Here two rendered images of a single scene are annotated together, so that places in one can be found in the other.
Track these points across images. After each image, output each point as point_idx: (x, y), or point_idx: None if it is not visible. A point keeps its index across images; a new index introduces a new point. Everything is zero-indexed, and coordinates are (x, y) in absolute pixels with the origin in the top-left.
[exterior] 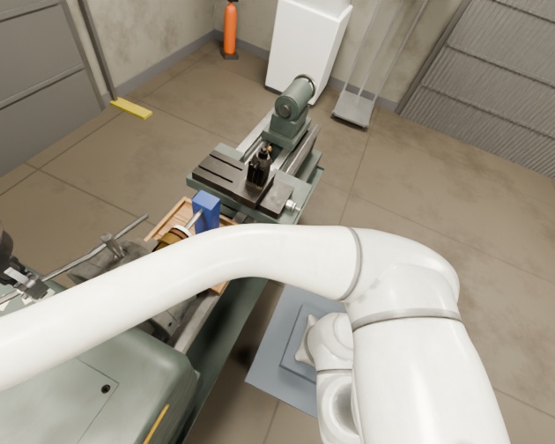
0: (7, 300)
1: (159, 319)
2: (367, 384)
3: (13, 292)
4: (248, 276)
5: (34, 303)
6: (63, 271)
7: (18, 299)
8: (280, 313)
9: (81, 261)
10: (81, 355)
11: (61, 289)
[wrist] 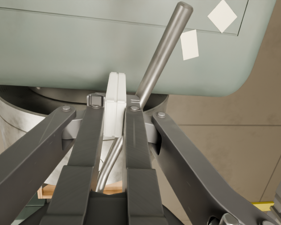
0: (148, 66)
1: None
2: None
3: (149, 86)
4: None
5: (143, 62)
6: (113, 140)
7: (172, 58)
8: None
9: (105, 163)
10: None
11: (134, 91)
